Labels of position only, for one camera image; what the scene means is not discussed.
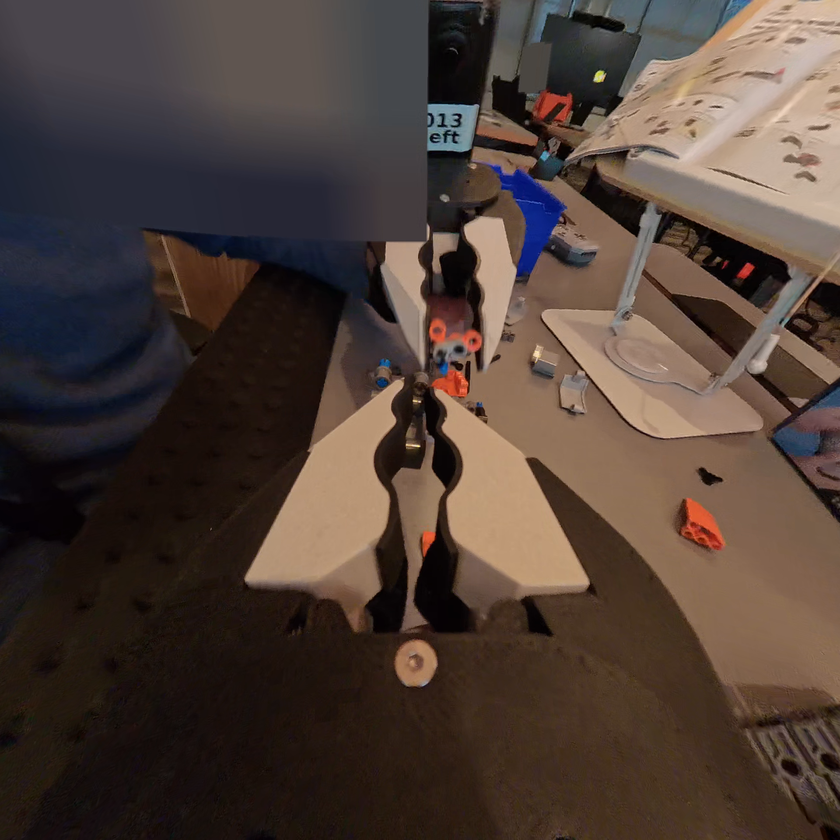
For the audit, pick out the small black brick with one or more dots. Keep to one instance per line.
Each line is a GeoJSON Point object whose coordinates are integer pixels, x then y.
{"type": "Point", "coordinates": [710, 476]}

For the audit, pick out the black monitor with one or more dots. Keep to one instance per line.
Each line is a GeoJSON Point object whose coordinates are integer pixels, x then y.
{"type": "Point", "coordinates": [590, 59]}

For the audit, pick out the white book stand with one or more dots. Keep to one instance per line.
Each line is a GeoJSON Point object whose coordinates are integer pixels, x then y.
{"type": "Point", "coordinates": [669, 400]}

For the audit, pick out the orange pin connector cluster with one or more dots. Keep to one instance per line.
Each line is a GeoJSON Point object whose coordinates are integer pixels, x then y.
{"type": "Point", "coordinates": [469, 340]}

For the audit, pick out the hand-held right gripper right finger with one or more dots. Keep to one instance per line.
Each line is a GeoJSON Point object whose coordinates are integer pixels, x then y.
{"type": "Point", "coordinates": [518, 525]}

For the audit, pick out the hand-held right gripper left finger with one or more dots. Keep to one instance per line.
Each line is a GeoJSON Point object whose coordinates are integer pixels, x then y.
{"type": "Point", "coordinates": [315, 525]}

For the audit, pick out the dark blue robot kit box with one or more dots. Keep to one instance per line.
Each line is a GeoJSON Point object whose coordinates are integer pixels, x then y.
{"type": "Point", "coordinates": [814, 446]}

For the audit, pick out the person's left forearm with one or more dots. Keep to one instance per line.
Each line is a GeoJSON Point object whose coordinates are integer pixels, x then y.
{"type": "Point", "coordinates": [295, 259]}

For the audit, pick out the dark pen cup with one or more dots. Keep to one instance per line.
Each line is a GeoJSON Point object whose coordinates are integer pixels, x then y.
{"type": "Point", "coordinates": [548, 167]}

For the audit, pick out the orange panel brick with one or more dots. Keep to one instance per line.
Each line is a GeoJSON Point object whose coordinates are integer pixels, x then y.
{"type": "Point", "coordinates": [451, 384]}

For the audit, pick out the instruction booklet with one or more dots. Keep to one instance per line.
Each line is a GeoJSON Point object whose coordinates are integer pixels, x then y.
{"type": "Point", "coordinates": [722, 98]}

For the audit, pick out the grey tracked toy robot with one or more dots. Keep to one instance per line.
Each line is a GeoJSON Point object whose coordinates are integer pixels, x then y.
{"type": "Point", "coordinates": [800, 761]}

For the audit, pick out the wooden column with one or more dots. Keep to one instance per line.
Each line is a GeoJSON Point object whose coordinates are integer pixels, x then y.
{"type": "Point", "coordinates": [210, 282]}

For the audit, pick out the orange wedge brick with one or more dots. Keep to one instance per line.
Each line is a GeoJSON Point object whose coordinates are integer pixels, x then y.
{"type": "Point", "coordinates": [701, 525]}

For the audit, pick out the blue plastic bin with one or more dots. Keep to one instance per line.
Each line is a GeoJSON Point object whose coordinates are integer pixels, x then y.
{"type": "Point", "coordinates": [531, 223]}

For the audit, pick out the orange pointed brick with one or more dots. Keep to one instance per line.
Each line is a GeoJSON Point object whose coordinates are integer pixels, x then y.
{"type": "Point", "coordinates": [428, 543]}

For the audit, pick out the pile of light grey panels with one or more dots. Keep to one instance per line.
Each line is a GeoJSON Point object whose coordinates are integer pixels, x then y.
{"type": "Point", "coordinates": [517, 312]}

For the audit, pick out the light grey box panel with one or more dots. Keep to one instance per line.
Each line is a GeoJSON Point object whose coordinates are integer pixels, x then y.
{"type": "Point", "coordinates": [544, 361]}

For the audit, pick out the orange black device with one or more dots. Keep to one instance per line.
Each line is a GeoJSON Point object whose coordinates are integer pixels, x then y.
{"type": "Point", "coordinates": [551, 108]}

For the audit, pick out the black perforated pad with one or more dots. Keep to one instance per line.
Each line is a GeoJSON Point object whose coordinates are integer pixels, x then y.
{"type": "Point", "coordinates": [229, 426]}

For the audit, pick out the light grey curved panel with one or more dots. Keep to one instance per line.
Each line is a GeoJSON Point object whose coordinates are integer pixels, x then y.
{"type": "Point", "coordinates": [573, 394]}

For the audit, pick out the grey toy battery hub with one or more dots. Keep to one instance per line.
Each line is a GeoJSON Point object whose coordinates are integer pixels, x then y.
{"type": "Point", "coordinates": [574, 246]}

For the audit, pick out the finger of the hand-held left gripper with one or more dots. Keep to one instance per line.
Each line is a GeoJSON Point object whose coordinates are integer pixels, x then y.
{"type": "Point", "coordinates": [403, 282]}
{"type": "Point", "coordinates": [499, 275]}

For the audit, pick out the grey orange brick claw assembly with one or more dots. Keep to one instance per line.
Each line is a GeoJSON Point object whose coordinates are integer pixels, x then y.
{"type": "Point", "coordinates": [415, 446]}

